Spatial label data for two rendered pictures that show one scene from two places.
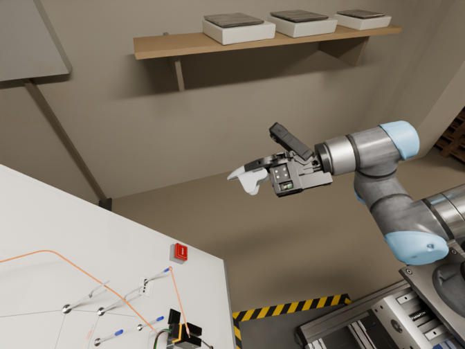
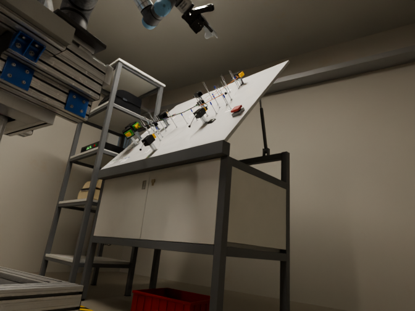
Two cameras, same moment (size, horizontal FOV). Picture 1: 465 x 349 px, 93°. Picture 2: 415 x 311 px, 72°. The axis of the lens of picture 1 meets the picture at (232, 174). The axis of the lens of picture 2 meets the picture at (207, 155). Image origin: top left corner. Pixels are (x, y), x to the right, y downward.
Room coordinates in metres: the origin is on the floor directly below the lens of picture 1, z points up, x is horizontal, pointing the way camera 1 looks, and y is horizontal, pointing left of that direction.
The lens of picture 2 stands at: (1.38, -0.76, 0.37)
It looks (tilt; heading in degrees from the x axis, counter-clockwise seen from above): 18 degrees up; 143
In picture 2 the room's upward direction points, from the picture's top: 5 degrees clockwise
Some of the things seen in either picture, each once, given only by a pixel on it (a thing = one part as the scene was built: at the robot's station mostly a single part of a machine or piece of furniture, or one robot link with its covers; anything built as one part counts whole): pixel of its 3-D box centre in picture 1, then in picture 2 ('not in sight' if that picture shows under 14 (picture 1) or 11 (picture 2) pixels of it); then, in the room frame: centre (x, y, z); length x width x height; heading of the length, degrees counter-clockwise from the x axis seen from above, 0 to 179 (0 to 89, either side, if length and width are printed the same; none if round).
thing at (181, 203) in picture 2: not in sight; (178, 202); (0.12, 0.03, 0.60); 0.55 x 0.03 x 0.39; 8
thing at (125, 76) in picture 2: not in sight; (106, 174); (-1.10, 0.04, 0.92); 0.60 x 0.50 x 1.85; 8
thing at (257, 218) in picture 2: not in sight; (184, 211); (-0.19, 0.29, 0.60); 1.17 x 0.58 x 0.40; 8
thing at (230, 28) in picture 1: (237, 26); not in sight; (1.55, -0.03, 1.55); 0.37 x 0.35 x 0.09; 109
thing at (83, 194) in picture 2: not in sight; (102, 191); (-0.98, 0.00, 0.76); 0.30 x 0.21 x 0.20; 102
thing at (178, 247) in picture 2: not in sight; (180, 244); (-0.19, 0.28, 0.40); 1.18 x 0.60 x 0.80; 8
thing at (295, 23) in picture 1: (300, 22); not in sight; (1.70, -0.44, 1.55); 0.36 x 0.34 x 0.09; 109
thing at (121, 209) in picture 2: not in sight; (121, 205); (-0.42, -0.05, 0.60); 0.55 x 0.02 x 0.39; 8
